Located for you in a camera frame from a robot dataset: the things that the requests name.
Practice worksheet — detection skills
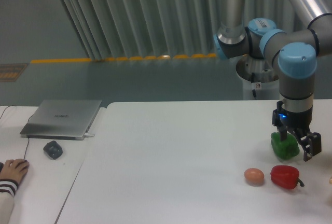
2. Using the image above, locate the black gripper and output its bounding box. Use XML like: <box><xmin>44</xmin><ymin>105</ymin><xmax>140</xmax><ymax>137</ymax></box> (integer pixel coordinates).
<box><xmin>272</xmin><ymin>101</ymin><xmax>322</xmax><ymax>162</ymax></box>

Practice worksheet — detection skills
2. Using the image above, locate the white striped sleeve forearm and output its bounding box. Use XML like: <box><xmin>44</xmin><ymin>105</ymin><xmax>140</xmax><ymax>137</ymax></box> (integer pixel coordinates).
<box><xmin>0</xmin><ymin>179</ymin><xmax>19</xmax><ymax>224</ymax></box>

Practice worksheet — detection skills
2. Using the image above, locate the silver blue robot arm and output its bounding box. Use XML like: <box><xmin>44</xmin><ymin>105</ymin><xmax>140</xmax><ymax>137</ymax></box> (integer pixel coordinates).
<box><xmin>214</xmin><ymin>0</ymin><xmax>331</xmax><ymax>161</ymax></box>

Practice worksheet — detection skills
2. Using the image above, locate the person's bare hand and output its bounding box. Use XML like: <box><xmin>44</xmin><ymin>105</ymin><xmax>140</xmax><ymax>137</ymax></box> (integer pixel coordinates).
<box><xmin>1</xmin><ymin>159</ymin><xmax>30</xmax><ymax>185</ymax></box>

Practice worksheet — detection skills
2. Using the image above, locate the green bell pepper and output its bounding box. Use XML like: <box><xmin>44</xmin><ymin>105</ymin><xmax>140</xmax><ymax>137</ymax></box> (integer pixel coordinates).
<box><xmin>270</xmin><ymin>132</ymin><xmax>300</xmax><ymax>160</ymax></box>

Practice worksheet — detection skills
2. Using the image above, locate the red bell pepper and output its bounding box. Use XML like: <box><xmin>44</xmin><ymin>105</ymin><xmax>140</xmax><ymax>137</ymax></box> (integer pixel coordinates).
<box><xmin>270</xmin><ymin>165</ymin><xmax>305</xmax><ymax>190</ymax></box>

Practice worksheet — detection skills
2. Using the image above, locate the brown egg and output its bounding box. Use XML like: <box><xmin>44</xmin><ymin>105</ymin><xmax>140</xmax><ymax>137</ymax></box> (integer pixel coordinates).
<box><xmin>244</xmin><ymin>168</ymin><xmax>265</xmax><ymax>185</ymax></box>

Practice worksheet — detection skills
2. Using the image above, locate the white usb plug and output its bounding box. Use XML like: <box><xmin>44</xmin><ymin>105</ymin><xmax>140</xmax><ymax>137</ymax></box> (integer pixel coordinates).
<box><xmin>85</xmin><ymin>133</ymin><xmax>95</xmax><ymax>138</ymax></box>

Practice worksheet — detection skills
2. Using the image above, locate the grey pleated curtain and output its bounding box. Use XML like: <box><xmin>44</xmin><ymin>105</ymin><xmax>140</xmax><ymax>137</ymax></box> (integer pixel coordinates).
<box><xmin>48</xmin><ymin>0</ymin><xmax>332</xmax><ymax>61</ymax></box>

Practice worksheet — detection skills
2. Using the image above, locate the silver closed laptop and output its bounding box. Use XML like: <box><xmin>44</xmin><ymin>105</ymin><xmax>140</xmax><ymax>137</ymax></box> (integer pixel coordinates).
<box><xmin>20</xmin><ymin>100</ymin><xmax>102</xmax><ymax>140</ymax></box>

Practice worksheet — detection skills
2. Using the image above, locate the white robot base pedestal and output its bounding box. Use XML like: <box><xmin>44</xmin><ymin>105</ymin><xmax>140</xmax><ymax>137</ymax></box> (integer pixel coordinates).
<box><xmin>236</xmin><ymin>55</ymin><xmax>279</xmax><ymax>100</ymax></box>

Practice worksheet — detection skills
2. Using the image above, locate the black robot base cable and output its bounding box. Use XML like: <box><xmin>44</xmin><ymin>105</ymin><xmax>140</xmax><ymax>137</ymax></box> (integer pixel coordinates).
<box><xmin>250</xmin><ymin>72</ymin><xmax>257</xmax><ymax>99</ymax></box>

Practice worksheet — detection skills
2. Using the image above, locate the black mouse cable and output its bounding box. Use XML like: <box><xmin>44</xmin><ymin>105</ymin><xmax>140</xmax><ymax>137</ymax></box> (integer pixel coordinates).
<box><xmin>0</xmin><ymin>105</ymin><xmax>39</xmax><ymax>161</ymax></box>

